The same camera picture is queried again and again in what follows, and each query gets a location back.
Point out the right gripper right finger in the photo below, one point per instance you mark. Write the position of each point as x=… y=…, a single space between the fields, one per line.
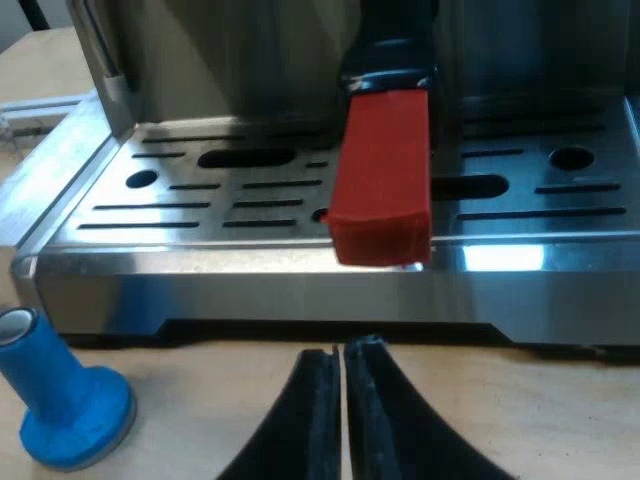
x=390 y=415

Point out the aluminium rail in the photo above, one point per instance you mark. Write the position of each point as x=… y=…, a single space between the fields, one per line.
x=35 y=107

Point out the blue tamper with steel top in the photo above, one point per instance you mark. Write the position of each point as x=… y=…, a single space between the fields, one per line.
x=60 y=400

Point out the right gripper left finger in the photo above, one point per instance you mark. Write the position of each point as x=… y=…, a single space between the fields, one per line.
x=305 y=425

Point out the steel espresso machine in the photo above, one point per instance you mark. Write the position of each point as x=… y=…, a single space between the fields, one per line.
x=210 y=210

